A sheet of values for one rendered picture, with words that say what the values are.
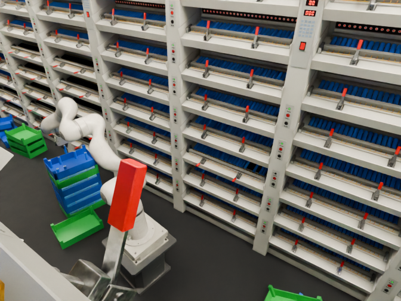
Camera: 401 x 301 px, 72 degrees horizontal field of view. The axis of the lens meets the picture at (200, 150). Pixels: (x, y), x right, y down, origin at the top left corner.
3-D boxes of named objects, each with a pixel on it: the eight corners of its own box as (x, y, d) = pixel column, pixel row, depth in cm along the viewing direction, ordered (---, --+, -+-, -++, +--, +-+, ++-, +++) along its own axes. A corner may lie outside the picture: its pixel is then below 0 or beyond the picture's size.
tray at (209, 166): (264, 194, 168) (263, 186, 160) (183, 160, 195) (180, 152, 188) (277, 169, 177) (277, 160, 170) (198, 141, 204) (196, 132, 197)
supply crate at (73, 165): (55, 181, 189) (52, 171, 185) (46, 167, 201) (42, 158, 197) (97, 163, 206) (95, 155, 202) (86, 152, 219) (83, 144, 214)
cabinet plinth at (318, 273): (381, 310, 160) (384, 306, 157) (117, 174, 260) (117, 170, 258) (383, 288, 171) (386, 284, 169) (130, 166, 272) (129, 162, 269)
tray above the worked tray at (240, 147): (268, 168, 157) (268, 153, 146) (182, 137, 185) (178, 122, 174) (283, 143, 166) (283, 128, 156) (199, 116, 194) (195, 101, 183)
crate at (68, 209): (67, 214, 206) (64, 206, 202) (57, 200, 219) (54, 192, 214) (104, 196, 224) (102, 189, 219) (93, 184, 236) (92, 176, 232)
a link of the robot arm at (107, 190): (147, 209, 149) (139, 175, 135) (117, 230, 138) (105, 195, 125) (135, 198, 156) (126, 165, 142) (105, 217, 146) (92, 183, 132)
